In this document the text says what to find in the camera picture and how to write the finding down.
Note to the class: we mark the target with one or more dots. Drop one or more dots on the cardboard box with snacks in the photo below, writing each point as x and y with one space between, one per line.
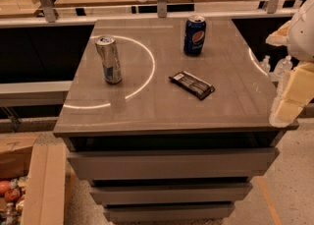
41 158

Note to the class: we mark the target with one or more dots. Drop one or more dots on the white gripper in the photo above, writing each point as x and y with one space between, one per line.
302 35

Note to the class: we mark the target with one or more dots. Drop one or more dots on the clear plastic bottle right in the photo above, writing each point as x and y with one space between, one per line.
282 66

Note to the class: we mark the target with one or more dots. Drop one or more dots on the blue pepsi can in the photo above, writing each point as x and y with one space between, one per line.
194 36

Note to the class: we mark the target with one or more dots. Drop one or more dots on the clear plastic bottle left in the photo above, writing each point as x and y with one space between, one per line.
265 65

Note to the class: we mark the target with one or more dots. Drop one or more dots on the grey drawer cabinet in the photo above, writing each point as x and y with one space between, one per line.
152 151

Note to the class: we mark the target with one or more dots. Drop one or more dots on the silver slim energy drink can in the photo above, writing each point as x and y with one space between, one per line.
107 50

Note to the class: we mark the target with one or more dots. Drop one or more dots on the clear plastic bottle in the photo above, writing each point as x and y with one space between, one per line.
282 66
265 65

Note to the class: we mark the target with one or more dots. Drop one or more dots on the black snack bar packet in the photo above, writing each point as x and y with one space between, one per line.
192 84

